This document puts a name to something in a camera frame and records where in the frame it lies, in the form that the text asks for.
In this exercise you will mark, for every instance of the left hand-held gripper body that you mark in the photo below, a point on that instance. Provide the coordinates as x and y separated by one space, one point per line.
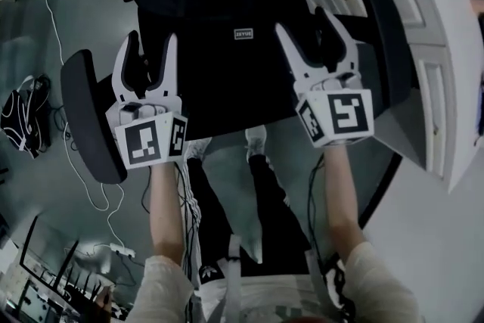
143 141

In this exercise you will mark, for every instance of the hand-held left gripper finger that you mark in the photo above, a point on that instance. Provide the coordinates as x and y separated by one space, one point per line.
170 75
121 75

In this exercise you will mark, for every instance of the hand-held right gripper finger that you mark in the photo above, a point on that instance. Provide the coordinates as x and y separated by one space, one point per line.
296 60
348 53

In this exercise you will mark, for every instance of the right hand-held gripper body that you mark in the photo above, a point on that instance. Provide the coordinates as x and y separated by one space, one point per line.
340 113

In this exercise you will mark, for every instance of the black armrest office chair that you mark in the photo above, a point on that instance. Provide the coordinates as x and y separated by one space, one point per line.
87 117

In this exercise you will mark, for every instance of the black backpack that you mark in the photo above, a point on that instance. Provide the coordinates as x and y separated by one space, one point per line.
234 87

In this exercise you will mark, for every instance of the person's right forearm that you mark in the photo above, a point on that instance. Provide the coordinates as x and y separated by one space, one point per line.
344 193

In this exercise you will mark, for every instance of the person's left forearm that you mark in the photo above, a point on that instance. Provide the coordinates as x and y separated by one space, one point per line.
166 208

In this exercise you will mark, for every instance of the person's left white shoe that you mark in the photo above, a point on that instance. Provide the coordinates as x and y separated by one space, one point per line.
197 147

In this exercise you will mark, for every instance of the person's white shoe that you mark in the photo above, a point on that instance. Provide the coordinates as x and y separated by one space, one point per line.
197 147
257 140

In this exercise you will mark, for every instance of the person's right white shoe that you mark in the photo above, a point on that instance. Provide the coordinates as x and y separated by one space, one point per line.
257 140

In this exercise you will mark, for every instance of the person's black trousers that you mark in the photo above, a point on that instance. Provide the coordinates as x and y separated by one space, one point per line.
211 215

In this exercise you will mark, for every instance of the white power strip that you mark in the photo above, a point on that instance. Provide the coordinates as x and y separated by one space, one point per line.
123 249

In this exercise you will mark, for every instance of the black and white bag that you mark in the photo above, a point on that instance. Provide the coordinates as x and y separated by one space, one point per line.
19 121

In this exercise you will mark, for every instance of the person's white shirt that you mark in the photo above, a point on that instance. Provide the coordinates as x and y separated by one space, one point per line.
166 295

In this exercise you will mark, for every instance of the gray chest harness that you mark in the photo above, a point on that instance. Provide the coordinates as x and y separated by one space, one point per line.
234 276

